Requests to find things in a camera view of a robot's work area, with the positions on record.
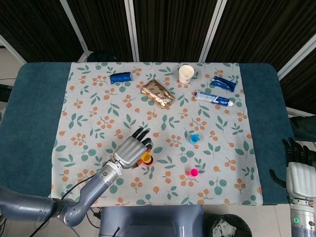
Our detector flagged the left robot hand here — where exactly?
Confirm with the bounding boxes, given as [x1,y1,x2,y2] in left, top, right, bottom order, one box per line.
[112,126,153,170]

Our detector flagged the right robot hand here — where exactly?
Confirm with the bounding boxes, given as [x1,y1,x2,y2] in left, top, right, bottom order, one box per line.
[269,137,316,199]

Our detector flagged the yellow plastic cup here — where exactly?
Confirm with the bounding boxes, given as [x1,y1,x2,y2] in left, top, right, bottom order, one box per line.
[140,151,152,165]

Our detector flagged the dark green fabric object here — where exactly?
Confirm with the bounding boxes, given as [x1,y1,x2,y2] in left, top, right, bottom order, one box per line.
[288,115,316,143]

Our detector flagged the floral print tablecloth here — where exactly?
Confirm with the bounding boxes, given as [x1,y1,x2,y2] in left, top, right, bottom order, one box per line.
[44,61,263,208]

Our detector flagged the gold foil snack package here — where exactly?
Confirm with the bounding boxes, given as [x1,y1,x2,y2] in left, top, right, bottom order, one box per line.
[140,79,176,110]

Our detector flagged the grey-blue robot torso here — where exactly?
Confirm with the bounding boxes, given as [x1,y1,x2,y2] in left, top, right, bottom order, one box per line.
[98,204,205,237]

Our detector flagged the blue snack packet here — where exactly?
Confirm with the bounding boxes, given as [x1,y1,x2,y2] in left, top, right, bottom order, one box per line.
[209,75,238,93]
[109,71,134,85]

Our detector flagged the black bagged trash bin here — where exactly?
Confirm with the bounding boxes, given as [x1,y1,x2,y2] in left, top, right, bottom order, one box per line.
[205,213,253,237]

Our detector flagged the white paper cup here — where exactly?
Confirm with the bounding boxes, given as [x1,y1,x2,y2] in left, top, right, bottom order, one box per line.
[178,65,196,85]

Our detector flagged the black chair back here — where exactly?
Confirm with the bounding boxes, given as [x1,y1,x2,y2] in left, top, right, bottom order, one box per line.
[86,50,119,63]

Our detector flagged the white blue toothpaste tube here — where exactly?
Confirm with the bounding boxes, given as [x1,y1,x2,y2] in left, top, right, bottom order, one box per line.
[193,89,235,108]

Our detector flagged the teal table cover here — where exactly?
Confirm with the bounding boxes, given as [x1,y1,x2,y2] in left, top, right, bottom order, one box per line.
[0,62,297,206]

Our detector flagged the dark white-framed partition screen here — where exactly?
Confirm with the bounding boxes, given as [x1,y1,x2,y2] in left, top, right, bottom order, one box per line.
[0,0,316,114]

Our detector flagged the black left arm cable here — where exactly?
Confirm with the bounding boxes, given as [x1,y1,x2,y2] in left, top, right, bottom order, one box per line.
[31,175,96,237]

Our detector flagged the black floor cables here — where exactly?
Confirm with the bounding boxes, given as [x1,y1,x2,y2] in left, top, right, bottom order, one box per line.
[84,206,102,229]

